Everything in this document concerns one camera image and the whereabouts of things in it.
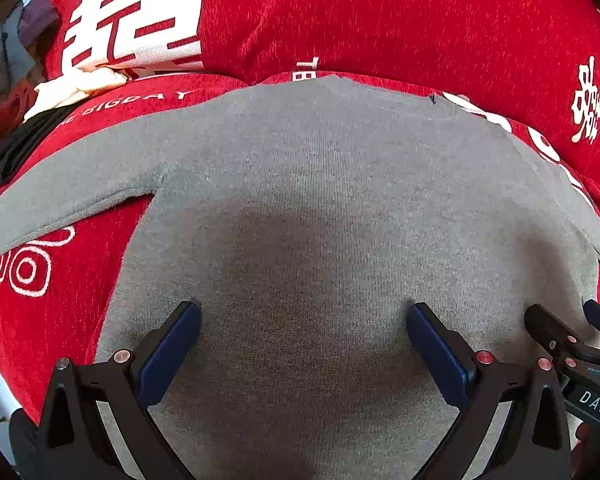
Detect grey knit garment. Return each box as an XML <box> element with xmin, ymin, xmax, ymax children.
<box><xmin>0</xmin><ymin>74</ymin><xmax>600</xmax><ymax>480</ymax></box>

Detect cream cloth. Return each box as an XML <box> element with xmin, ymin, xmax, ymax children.
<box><xmin>23</xmin><ymin>67</ymin><xmax>129</xmax><ymax>122</ymax></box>

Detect red bedspread with white print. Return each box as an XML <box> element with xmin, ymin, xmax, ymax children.
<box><xmin>0</xmin><ymin>70</ymin><xmax>600</xmax><ymax>424</ymax></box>

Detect person's right hand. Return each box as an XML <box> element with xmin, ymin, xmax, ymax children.
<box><xmin>571</xmin><ymin>422</ymin><xmax>591</xmax><ymax>479</ymax></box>

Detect red pillow with white characters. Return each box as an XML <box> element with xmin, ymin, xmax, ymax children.
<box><xmin>44</xmin><ymin>0</ymin><xmax>600</xmax><ymax>187</ymax></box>

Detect pile of dark clothes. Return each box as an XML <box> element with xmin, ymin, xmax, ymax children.
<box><xmin>0</xmin><ymin>0</ymin><xmax>59</xmax><ymax>143</ymax></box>

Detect black garment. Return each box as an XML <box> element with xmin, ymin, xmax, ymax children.
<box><xmin>0</xmin><ymin>103</ymin><xmax>79</xmax><ymax>187</ymax></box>

